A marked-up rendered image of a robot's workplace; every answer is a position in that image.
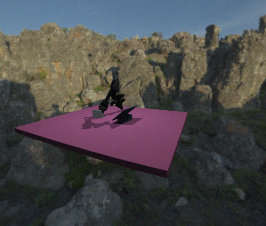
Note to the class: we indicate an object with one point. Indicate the dark blue switch panel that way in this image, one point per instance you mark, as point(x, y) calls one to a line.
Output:
point(124, 117)

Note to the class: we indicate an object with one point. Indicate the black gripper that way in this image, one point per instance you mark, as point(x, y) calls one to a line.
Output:
point(117, 102)

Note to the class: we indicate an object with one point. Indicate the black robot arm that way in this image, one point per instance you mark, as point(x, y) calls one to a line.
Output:
point(114, 88)

